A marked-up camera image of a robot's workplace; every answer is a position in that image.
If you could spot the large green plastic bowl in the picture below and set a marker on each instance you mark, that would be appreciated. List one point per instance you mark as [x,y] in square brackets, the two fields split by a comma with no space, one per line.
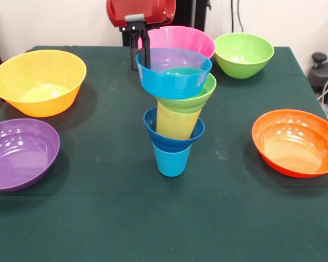
[243,52]

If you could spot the small green plastic bowl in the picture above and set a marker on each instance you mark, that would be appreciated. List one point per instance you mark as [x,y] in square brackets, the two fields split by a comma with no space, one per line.
[188,105]

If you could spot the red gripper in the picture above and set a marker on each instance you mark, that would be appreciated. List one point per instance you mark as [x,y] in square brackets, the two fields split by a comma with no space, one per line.
[145,11]

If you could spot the light blue plastic cup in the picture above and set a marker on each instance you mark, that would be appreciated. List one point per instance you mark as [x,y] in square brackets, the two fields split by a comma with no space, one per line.
[170,163]

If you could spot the translucent light blue bowl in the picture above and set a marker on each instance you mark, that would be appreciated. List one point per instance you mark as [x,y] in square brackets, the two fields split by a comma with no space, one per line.
[172,86]

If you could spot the shallow purple plastic bowl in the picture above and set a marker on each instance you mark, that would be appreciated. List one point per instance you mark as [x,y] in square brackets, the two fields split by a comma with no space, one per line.
[19,155]

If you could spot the translucent yellow plastic cup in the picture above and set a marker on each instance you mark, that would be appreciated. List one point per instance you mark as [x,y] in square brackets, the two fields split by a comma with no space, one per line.
[175,125]

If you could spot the shallow orange plastic bowl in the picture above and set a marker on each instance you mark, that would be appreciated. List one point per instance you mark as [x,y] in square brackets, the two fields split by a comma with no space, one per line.
[295,144]

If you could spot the black round base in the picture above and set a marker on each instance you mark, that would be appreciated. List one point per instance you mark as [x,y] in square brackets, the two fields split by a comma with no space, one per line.
[326,73]

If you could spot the dark green tablecloth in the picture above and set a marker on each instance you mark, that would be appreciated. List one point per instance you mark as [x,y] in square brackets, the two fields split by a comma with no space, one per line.
[164,218]

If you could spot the black knob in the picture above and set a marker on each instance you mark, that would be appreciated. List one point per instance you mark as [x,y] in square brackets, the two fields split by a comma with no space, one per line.
[319,58]

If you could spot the small dark blue bowl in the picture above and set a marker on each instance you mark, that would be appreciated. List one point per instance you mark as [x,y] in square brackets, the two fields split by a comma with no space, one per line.
[172,143]

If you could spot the large yellow plastic bowl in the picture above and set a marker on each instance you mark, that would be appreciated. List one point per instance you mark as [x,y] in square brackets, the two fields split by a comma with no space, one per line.
[38,73]

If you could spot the large pink plastic bowl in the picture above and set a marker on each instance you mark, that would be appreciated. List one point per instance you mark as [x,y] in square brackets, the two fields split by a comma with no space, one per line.
[186,38]

